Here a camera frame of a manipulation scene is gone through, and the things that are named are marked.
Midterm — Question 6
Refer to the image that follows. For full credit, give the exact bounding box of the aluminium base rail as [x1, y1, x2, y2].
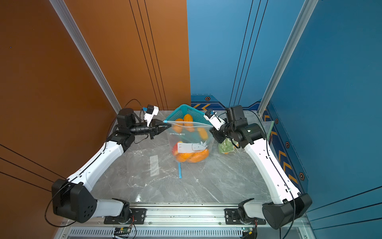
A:
[55, 203, 315, 239]

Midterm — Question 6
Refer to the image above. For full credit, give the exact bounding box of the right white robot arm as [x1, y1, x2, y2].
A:
[210, 123, 312, 230]

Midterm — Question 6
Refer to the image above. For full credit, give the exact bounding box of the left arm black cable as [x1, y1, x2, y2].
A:
[44, 99, 144, 228]

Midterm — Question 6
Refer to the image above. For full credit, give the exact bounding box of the teal plastic basket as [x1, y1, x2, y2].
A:
[165, 104, 214, 126]

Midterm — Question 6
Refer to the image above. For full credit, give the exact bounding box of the red mango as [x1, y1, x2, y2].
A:
[172, 141, 182, 156]

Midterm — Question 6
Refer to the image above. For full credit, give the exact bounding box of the slim yellow mango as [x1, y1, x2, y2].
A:
[198, 127, 209, 141]

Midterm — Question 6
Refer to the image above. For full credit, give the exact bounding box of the clear green-zip bag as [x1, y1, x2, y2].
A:
[218, 121, 274, 154]

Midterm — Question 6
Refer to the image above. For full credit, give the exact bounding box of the yellow top mango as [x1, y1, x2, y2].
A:
[184, 114, 195, 132]

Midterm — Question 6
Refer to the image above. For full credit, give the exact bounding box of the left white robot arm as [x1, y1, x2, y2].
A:
[50, 119, 171, 224]

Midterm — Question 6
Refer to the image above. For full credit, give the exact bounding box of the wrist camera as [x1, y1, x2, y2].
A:
[116, 108, 136, 128]
[225, 105, 248, 127]

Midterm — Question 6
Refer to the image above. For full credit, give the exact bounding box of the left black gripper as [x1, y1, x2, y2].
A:
[128, 119, 170, 141]

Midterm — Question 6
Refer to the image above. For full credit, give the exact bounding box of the clear blue-zip bag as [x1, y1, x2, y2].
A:
[165, 119, 214, 163]

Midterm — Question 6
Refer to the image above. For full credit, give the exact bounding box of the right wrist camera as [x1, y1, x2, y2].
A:
[225, 105, 248, 127]

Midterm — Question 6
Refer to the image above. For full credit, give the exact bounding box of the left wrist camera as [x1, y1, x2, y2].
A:
[116, 108, 136, 128]

